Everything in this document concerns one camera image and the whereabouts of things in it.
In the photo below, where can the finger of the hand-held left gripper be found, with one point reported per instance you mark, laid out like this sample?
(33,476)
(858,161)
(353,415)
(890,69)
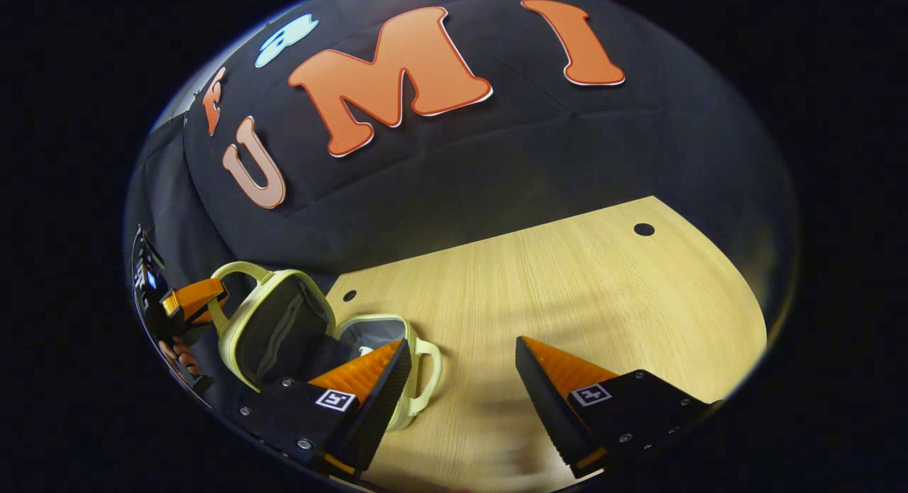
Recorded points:
(195,301)

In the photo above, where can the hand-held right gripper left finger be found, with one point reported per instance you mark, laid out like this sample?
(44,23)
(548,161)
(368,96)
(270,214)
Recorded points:
(379,401)

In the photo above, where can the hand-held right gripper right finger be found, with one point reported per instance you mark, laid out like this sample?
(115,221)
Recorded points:
(546,408)

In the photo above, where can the pale yellow small suitcase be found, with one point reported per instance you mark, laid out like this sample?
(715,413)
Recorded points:
(284,330)

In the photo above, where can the black backdrop cloth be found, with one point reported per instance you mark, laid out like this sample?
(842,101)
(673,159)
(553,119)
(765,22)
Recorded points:
(496,159)

